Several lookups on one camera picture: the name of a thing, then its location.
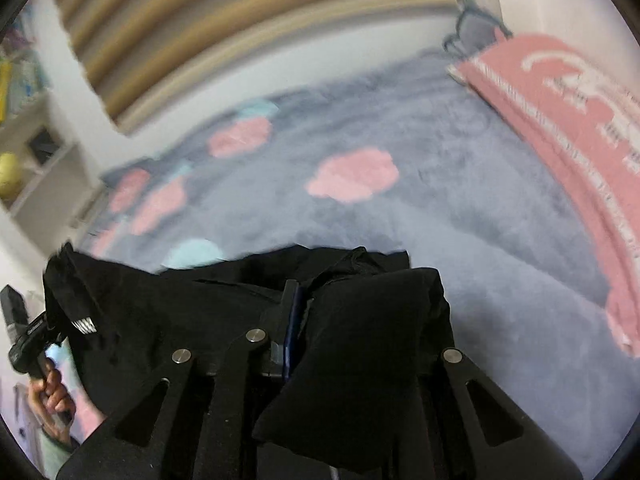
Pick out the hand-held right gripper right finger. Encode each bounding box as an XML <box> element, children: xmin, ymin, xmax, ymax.
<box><xmin>441</xmin><ymin>347</ymin><xmax>584</xmax><ymax>480</ymax></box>

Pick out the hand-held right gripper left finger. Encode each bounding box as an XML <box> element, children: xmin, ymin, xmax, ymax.
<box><xmin>56</xmin><ymin>280</ymin><xmax>302</xmax><ymax>480</ymax></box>

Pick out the black hooded jacket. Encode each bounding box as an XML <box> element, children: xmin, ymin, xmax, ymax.
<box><xmin>42</xmin><ymin>242</ymin><xmax>455</xmax><ymax>480</ymax></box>

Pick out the person's left forearm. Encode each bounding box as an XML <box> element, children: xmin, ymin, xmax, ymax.
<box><xmin>39</xmin><ymin>422</ymin><xmax>83</xmax><ymax>478</ymax></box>

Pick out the person's left hand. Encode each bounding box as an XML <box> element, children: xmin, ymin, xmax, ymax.
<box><xmin>26</xmin><ymin>360</ymin><xmax>77</xmax><ymax>445</ymax></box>

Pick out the grey floral blanket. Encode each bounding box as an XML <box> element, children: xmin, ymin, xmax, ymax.
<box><xmin>0</xmin><ymin>47</ymin><xmax>632</xmax><ymax>456</ymax></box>

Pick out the yellow globe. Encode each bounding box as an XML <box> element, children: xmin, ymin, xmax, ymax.
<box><xmin>0</xmin><ymin>152</ymin><xmax>25</xmax><ymax>200</ymax></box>

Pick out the pink pillow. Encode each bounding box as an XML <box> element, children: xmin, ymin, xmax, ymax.
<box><xmin>446</xmin><ymin>32</ymin><xmax>640</xmax><ymax>358</ymax></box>

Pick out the row of books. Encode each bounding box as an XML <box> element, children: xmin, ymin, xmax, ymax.
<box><xmin>0</xmin><ymin>7</ymin><xmax>51</xmax><ymax>123</ymax></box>

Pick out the striped window blind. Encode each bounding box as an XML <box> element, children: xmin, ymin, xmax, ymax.
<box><xmin>50</xmin><ymin>0</ymin><xmax>468</xmax><ymax>137</ymax></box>

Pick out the grey cat-ear cushion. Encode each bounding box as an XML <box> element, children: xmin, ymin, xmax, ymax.
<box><xmin>442</xmin><ymin>2</ymin><xmax>513</xmax><ymax>56</ymax></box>

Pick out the white wall shelf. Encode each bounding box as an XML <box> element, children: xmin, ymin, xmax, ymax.
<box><xmin>0</xmin><ymin>2</ymin><xmax>108</xmax><ymax>233</ymax></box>

